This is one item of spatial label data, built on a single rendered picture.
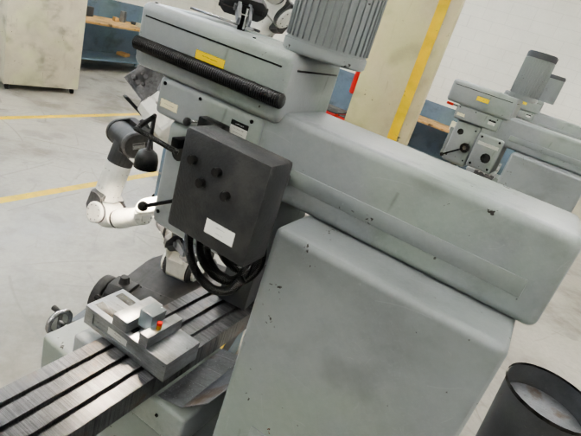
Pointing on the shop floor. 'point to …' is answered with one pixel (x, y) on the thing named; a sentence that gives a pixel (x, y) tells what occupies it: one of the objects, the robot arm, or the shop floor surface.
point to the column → (358, 345)
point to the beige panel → (402, 66)
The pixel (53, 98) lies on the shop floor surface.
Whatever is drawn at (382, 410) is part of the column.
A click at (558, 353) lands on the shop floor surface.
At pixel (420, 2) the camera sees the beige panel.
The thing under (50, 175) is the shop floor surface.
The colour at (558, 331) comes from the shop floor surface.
